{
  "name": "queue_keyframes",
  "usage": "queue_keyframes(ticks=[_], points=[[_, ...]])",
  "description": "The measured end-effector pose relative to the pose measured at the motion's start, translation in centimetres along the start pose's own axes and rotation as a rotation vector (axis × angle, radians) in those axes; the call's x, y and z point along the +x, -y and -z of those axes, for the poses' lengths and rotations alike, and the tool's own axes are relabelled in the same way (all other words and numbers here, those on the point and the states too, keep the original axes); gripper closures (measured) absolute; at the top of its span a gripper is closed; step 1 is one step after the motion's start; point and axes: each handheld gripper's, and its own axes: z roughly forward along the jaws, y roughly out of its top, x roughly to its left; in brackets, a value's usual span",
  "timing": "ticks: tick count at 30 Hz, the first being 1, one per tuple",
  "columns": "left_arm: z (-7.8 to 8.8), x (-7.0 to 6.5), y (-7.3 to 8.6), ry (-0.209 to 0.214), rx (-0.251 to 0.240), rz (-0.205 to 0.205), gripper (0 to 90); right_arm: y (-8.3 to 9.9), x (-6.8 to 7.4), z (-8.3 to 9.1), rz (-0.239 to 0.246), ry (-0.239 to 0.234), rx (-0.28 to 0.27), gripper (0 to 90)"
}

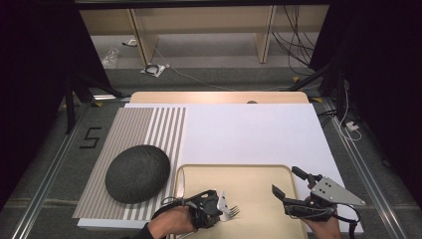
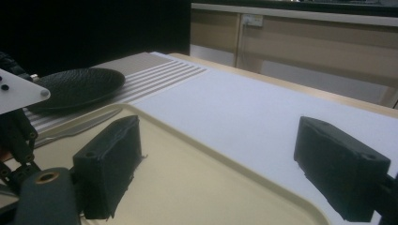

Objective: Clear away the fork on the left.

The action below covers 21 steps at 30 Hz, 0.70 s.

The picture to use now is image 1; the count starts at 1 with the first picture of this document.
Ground hand-held gripper cable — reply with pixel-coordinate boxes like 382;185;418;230
160;194;200;211
332;203;362;239

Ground black cable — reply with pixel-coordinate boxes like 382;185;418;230
316;109;338;127

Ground black textured plate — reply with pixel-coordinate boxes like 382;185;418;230
105;144;172;205

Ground clear plastic bag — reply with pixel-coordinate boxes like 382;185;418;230
101;47;120;70

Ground person's right hand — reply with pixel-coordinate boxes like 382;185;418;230
302;212;343;239

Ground right hand-held gripper cable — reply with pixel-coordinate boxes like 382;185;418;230
332;203;362;239

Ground silver fork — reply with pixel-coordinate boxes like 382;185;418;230
174;204;241;239

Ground grey striped placemat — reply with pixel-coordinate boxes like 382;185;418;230
72;107;187;221

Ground aluminium floor rail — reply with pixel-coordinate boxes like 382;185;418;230
321;99;410;239
10;109;85;239

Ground black tripod stand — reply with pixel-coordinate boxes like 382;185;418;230
288;59;348;121
63;70;124;134

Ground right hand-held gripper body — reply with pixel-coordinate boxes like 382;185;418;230
282;172;367;222

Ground white adapter cable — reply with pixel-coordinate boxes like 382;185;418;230
337;89;363;142

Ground white packet with black cable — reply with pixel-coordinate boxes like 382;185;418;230
139;63;166;79

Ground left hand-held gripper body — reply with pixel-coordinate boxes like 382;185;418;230
185;188;234;231

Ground white board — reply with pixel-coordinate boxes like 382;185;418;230
77;102;364;233

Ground beige plastic tray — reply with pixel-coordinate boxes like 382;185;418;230
166;163;309;239

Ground long white floor cable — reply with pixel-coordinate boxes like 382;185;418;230
150;44;294;93

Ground bundle of black cables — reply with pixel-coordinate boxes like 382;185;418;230
271;4;320;77

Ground left hand-held gripper cable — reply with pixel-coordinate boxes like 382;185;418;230
160;194;200;211

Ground light wooden shelf unit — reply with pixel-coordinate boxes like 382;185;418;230
79;4;330;67

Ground person's left hand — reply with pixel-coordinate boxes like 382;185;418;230
147;205;198;239

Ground black curtain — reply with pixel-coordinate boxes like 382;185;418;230
309;0;422;203
0;0;112;210

